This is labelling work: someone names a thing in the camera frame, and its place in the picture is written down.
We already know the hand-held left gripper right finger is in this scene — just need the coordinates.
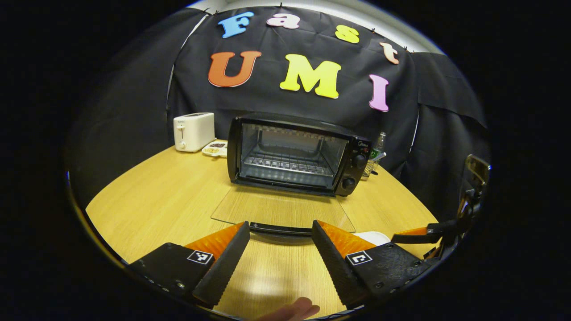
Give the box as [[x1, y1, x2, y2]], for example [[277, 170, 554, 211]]
[[311, 219, 431, 309]]

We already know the white divided snack dish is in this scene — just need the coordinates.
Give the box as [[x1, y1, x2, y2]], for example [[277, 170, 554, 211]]
[[202, 140, 229, 158]]

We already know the white toaster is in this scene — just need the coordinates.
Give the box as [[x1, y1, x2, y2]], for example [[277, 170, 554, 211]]
[[173, 112, 216, 153]]

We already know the white plate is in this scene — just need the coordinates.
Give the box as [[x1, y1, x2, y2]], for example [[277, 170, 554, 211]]
[[355, 231, 392, 247]]

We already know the metal mesh holder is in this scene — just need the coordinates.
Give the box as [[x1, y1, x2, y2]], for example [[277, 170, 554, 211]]
[[362, 152, 387, 179]]

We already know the black backdrop cloth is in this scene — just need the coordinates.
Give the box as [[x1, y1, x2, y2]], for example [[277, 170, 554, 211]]
[[67, 5, 489, 219]]

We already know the black electric oven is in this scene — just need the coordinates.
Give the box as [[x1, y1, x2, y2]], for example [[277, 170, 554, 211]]
[[211, 112, 373, 238]]

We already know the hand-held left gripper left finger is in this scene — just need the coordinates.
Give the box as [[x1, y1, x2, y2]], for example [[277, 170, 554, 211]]
[[127, 221, 251, 308]]

